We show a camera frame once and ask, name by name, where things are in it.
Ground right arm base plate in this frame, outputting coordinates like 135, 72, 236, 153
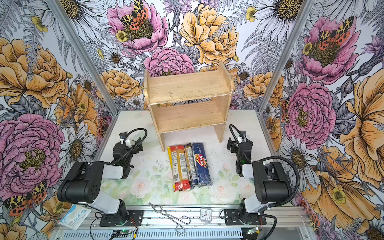
220, 209, 267, 226

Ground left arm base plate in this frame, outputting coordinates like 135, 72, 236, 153
99, 210, 144, 227

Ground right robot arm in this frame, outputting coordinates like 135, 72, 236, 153
226, 138, 298, 225

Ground aluminium front rail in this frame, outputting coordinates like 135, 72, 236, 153
50, 205, 317, 240

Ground metal tongs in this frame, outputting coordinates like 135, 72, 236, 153
148, 202, 191, 236

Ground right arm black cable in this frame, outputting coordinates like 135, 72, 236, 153
229, 124, 301, 208

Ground white blue packet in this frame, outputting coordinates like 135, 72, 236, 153
59, 205, 92, 230

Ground red spaghetti bag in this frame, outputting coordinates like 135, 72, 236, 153
171, 145, 191, 192

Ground small white clock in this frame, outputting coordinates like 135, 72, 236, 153
200, 208, 213, 223

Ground blue Barilla spaghetti box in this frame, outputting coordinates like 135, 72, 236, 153
192, 143, 212, 187

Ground yellow Pastatime spaghetti bag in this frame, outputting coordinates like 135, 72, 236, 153
167, 147, 175, 191

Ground wooden two-tier shelf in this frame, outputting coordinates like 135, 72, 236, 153
143, 63, 235, 151

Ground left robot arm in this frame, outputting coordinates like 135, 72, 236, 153
57, 138, 143, 226

